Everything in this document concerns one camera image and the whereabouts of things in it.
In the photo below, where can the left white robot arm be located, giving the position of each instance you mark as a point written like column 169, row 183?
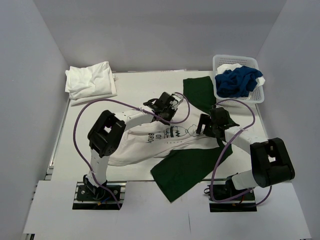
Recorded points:
column 106, row 134

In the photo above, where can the blue t-shirt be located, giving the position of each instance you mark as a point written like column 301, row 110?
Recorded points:
column 237, row 80

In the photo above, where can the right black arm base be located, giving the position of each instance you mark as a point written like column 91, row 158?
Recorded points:
column 241, row 204

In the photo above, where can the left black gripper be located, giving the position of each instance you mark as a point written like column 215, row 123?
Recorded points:
column 172, row 109

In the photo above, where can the white plastic basket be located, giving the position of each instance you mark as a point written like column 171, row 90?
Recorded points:
column 224, row 62

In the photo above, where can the folded white t-shirt stack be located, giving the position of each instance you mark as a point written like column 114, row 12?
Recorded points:
column 90, row 83

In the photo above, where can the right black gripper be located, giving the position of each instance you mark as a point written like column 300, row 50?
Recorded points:
column 205, row 119

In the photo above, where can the white and green raglan t-shirt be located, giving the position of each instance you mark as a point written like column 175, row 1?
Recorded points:
column 186, row 157

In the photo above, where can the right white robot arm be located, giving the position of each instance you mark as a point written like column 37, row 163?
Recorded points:
column 270, row 160

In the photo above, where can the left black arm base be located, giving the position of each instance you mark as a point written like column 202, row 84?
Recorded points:
column 85, row 200

